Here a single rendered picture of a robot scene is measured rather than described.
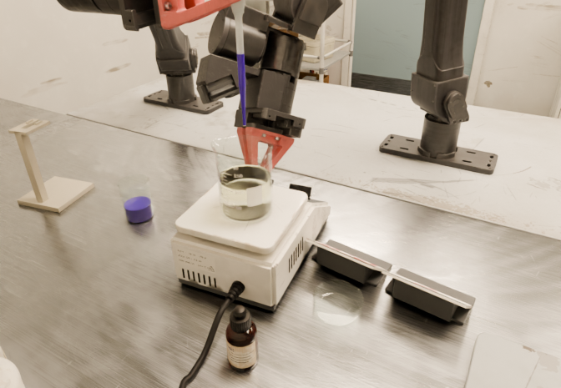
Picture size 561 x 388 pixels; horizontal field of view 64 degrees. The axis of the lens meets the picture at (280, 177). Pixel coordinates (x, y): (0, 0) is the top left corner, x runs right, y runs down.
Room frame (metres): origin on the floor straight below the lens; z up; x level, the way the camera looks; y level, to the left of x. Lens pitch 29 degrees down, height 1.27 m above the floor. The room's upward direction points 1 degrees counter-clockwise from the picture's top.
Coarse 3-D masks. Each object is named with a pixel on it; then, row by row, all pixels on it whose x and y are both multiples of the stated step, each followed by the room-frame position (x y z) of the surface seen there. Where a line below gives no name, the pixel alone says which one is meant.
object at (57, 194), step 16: (16, 128) 0.59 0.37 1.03; (32, 128) 0.59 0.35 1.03; (32, 160) 0.58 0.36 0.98; (32, 176) 0.58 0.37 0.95; (32, 192) 0.61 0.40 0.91; (48, 192) 0.61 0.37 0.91; (64, 192) 0.61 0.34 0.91; (80, 192) 0.61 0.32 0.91; (48, 208) 0.57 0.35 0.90; (64, 208) 0.57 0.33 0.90
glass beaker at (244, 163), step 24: (216, 144) 0.44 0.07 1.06; (240, 144) 0.46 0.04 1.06; (264, 144) 0.45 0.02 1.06; (216, 168) 0.42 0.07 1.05; (240, 168) 0.40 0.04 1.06; (264, 168) 0.41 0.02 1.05; (240, 192) 0.40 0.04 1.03; (264, 192) 0.41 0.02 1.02; (240, 216) 0.40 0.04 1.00; (264, 216) 0.41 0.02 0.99
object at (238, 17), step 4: (232, 12) 0.43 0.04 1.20; (244, 12) 0.43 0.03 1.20; (236, 16) 0.43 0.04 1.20; (240, 16) 0.43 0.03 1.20; (236, 20) 0.43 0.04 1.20; (240, 20) 0.43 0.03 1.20; (236, 24) 0.43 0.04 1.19; (240, 24) 0.43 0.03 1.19; (236, 28) 0.43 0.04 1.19; (240, 28) 0.43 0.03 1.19; (236, 32) 0.43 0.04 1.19; (240, 32) 0.43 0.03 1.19; (236, 36) 0.43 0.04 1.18; (240, 36) 0.43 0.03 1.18; (236, 40) 0.43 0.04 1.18; (240, 40) 0.43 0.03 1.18; (236, 44) 0.43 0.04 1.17; (240, 44) 0.43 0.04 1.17; (236, 48) 0.43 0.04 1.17; (240, 48) 0.43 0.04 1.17; (240, 52) 0.43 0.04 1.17
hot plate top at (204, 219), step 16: (208, 192) 0.47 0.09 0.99; (288, 192) 0.46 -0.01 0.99; (192, 208) 0.43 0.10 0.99; (208, 208) 0.43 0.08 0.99; (288, 208) 0.43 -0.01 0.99; (176, 224) 0.40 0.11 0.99; (192, 224) 0.40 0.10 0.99; (208, 224) 0.40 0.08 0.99; (224, 224) 0.40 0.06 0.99; (256, 224) 0.40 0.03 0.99; (272, 224) 0.40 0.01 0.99; (288, 224) 0.40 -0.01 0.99; (224, 240) 0.38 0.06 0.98; (240, 240) 0.37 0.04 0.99; (256, 240) 0.37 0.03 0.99; (272, 240) 0.37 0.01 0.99
